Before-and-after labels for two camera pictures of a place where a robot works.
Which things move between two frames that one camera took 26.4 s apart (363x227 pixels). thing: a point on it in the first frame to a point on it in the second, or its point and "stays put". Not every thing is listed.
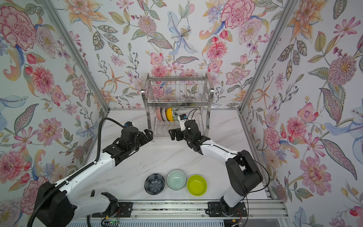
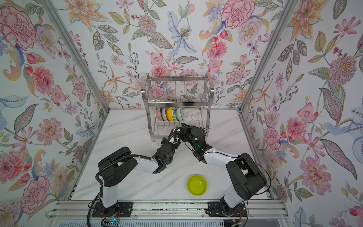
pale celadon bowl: x=176 y=179 to x=179 y=113
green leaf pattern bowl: x=175 y=110 stays put
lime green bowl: x=196 y=185 stays put
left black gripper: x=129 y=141 to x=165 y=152
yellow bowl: x=169 y=114 stays put
